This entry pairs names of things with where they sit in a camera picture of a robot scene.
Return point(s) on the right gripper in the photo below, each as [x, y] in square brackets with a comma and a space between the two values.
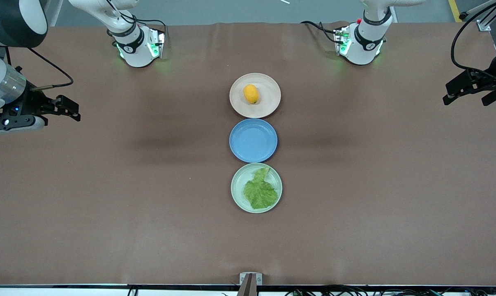
[31, 105]

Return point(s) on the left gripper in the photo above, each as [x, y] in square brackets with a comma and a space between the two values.
[487, 81]

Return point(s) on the yellow lemon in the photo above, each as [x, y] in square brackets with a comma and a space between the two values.
[251, 94]

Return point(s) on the green lettuce leaf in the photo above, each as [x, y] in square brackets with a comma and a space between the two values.
[259, 193]

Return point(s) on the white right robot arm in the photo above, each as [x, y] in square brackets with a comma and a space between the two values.
[134, 49]

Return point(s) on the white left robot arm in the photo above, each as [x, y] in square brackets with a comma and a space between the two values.
[365, 45]

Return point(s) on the brown table cover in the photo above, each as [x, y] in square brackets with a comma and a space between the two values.
[108, 205]

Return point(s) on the light green plate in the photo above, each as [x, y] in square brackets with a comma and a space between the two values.
[239, 181]

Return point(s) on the blue plate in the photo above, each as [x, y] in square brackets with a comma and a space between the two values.
[253, 142]

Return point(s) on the beige plate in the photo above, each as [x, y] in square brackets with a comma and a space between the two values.
[268, 102]

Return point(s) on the aluminium frame rail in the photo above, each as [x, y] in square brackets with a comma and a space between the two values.
[483, 24]

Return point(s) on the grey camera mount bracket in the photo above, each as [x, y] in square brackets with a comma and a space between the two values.
[250, 283]

